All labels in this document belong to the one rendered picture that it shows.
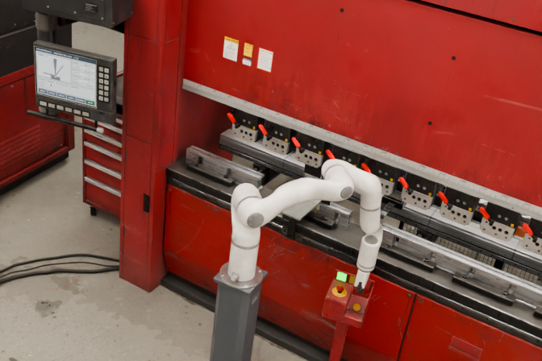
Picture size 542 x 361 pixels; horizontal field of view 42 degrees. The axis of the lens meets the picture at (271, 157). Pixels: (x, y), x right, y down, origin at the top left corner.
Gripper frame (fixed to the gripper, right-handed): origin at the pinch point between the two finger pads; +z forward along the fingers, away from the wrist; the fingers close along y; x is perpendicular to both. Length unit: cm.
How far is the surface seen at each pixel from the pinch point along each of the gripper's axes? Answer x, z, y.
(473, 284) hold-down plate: 50, -4, -25
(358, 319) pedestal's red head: 2.8, 13.6, 5.4
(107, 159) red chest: -193, 38, -81
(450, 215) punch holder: 30, -32, -35
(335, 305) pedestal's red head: -9.0, 9.0, 6.2
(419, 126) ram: 5, -70, -43
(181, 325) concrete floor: -101, 86, -13
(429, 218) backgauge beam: 20, -6, -62
